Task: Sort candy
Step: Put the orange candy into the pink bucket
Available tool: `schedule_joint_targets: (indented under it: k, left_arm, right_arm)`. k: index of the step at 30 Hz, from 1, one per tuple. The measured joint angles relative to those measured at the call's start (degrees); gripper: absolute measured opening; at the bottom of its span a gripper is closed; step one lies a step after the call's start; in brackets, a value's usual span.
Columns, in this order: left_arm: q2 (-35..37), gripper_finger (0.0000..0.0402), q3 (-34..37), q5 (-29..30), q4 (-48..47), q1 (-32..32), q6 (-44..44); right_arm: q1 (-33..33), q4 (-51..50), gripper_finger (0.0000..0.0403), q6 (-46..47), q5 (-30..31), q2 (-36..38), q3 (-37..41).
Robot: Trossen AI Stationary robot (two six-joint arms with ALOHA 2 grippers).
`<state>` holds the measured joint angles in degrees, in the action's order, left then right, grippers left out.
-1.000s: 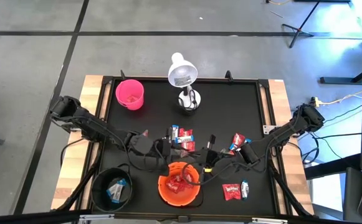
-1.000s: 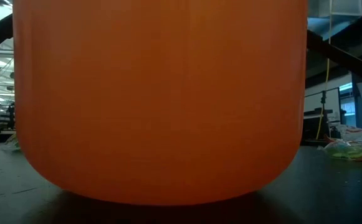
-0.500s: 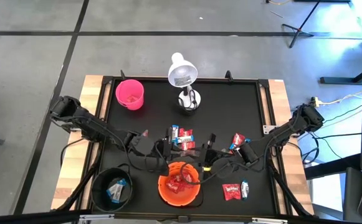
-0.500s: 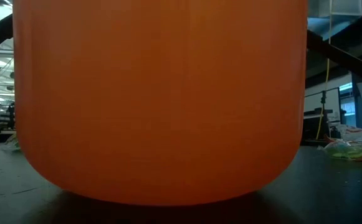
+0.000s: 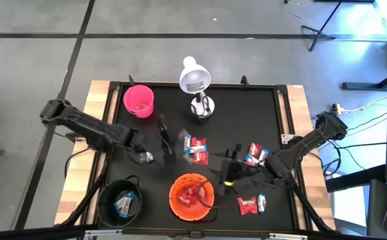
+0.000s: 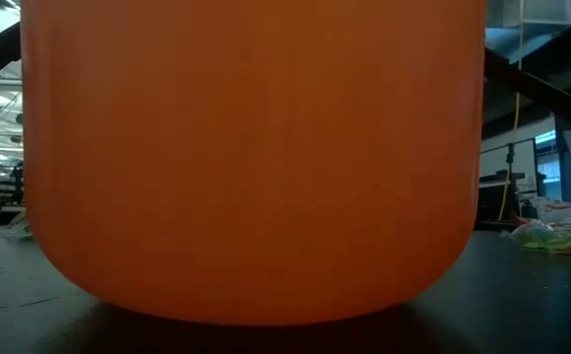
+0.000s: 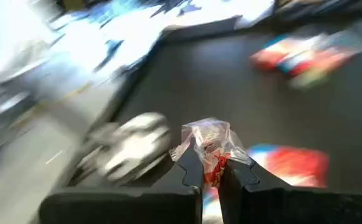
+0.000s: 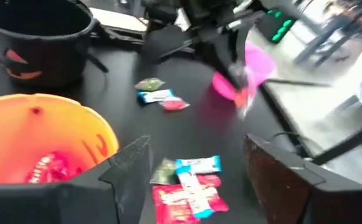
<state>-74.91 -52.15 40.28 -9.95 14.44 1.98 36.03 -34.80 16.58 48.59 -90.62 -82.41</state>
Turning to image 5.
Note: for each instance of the white desk lamp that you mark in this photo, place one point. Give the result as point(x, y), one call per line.
point(194, 78)

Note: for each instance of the silver beam bracket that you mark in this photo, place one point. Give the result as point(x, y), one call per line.
point(288, 236)
point(103, 233)

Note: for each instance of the black frame clamp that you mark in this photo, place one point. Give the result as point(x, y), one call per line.
point(244, 80)
point(131, 81)

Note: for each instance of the black desk foot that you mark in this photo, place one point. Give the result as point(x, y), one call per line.
point(343, 1)

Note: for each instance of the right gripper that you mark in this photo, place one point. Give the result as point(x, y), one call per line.
point(243, 168)

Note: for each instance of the black aluminium table frame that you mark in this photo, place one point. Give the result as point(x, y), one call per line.
point(266, 86)

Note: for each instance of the black gantry beam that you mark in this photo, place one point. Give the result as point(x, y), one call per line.
point(30, 233)

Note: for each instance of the thin grey stick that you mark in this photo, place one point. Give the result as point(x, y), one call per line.
point(295, 15)

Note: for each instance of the black table mat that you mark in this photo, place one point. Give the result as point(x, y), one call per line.
point(246, 116)

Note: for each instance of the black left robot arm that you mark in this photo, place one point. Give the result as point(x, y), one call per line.
point(86, 128)

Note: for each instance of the black tripod stand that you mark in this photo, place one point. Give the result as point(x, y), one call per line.
point(318, 32)

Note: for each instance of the pink plastic bucket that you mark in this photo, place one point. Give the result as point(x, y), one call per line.
point(133, 95)

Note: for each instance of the black plastic bucket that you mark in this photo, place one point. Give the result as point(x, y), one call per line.
point(108, 206)

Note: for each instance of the orange plastic bucket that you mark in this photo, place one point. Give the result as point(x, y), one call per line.
point(186, 213)

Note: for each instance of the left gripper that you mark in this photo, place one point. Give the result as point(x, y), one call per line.
point(166, 146)

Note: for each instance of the white metal mounting plate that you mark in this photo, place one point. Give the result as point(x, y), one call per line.
point(285, 138)

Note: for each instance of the clear green candy bag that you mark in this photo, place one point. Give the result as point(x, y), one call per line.
point(142, 158)
point(188, 159)

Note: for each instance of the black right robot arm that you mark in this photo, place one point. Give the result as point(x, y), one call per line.
point(306, 146)

